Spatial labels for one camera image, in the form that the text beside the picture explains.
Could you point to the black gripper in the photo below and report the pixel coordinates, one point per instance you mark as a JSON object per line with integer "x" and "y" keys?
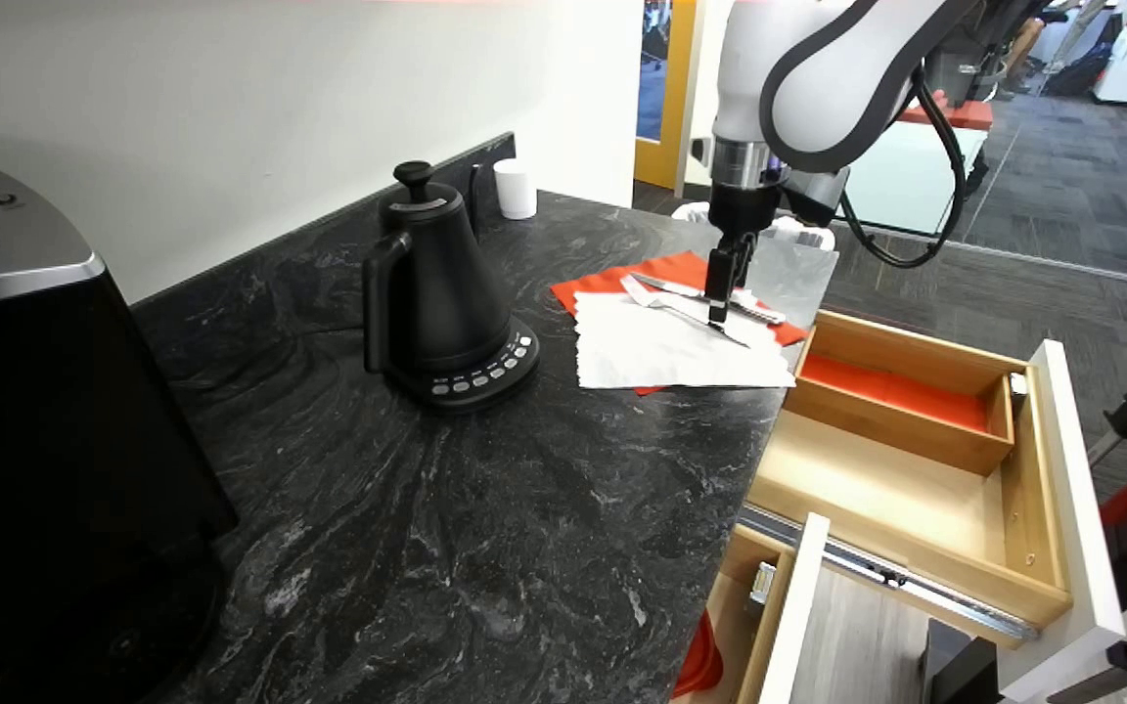
{"x": 740, "y": 212}

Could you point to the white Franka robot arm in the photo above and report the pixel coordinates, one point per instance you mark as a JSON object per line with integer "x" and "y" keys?
{"x": 825, "y": 79}

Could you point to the red drawer liner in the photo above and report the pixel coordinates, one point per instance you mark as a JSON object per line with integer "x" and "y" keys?
{"x": 898, "y": 394}

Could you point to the large open wooden drawer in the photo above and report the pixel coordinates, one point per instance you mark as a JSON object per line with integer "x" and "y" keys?
{"x": 928, "y": 503}

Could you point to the small open wooden drawer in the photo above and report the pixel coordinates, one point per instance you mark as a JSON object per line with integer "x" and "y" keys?
{"x": 774, "y": 627}

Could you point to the trash bin with plastic bag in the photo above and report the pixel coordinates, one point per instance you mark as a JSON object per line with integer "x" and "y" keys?
{"x": 791, "y": 274}

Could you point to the white paper napkin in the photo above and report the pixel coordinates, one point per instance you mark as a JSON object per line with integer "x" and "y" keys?
{"x": 667, "y": 356}

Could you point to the white cabinet with red top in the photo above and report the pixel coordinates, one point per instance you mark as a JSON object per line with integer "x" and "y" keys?
{"x": 908, "y": 176}

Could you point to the white mug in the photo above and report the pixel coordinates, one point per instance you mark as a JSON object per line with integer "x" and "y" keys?
{"x": 514, "y": 193}

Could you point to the black cylindrical shaker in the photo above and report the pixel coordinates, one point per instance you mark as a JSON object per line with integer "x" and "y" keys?
{"x": 483, "y": 198}

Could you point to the black electric kettle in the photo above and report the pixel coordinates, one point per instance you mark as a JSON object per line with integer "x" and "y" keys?
{"x": 448, "y": 314}

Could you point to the black silver coffee machine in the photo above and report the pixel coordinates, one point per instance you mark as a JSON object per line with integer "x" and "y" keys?
{"x": 58, "y": 455}

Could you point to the yellow door frame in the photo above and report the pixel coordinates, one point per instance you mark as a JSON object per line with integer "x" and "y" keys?
{"x": 667, "y": 120}

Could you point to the metal drawer slide rail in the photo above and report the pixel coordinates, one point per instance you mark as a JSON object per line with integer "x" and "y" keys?
{"x": 891, "y": 573}

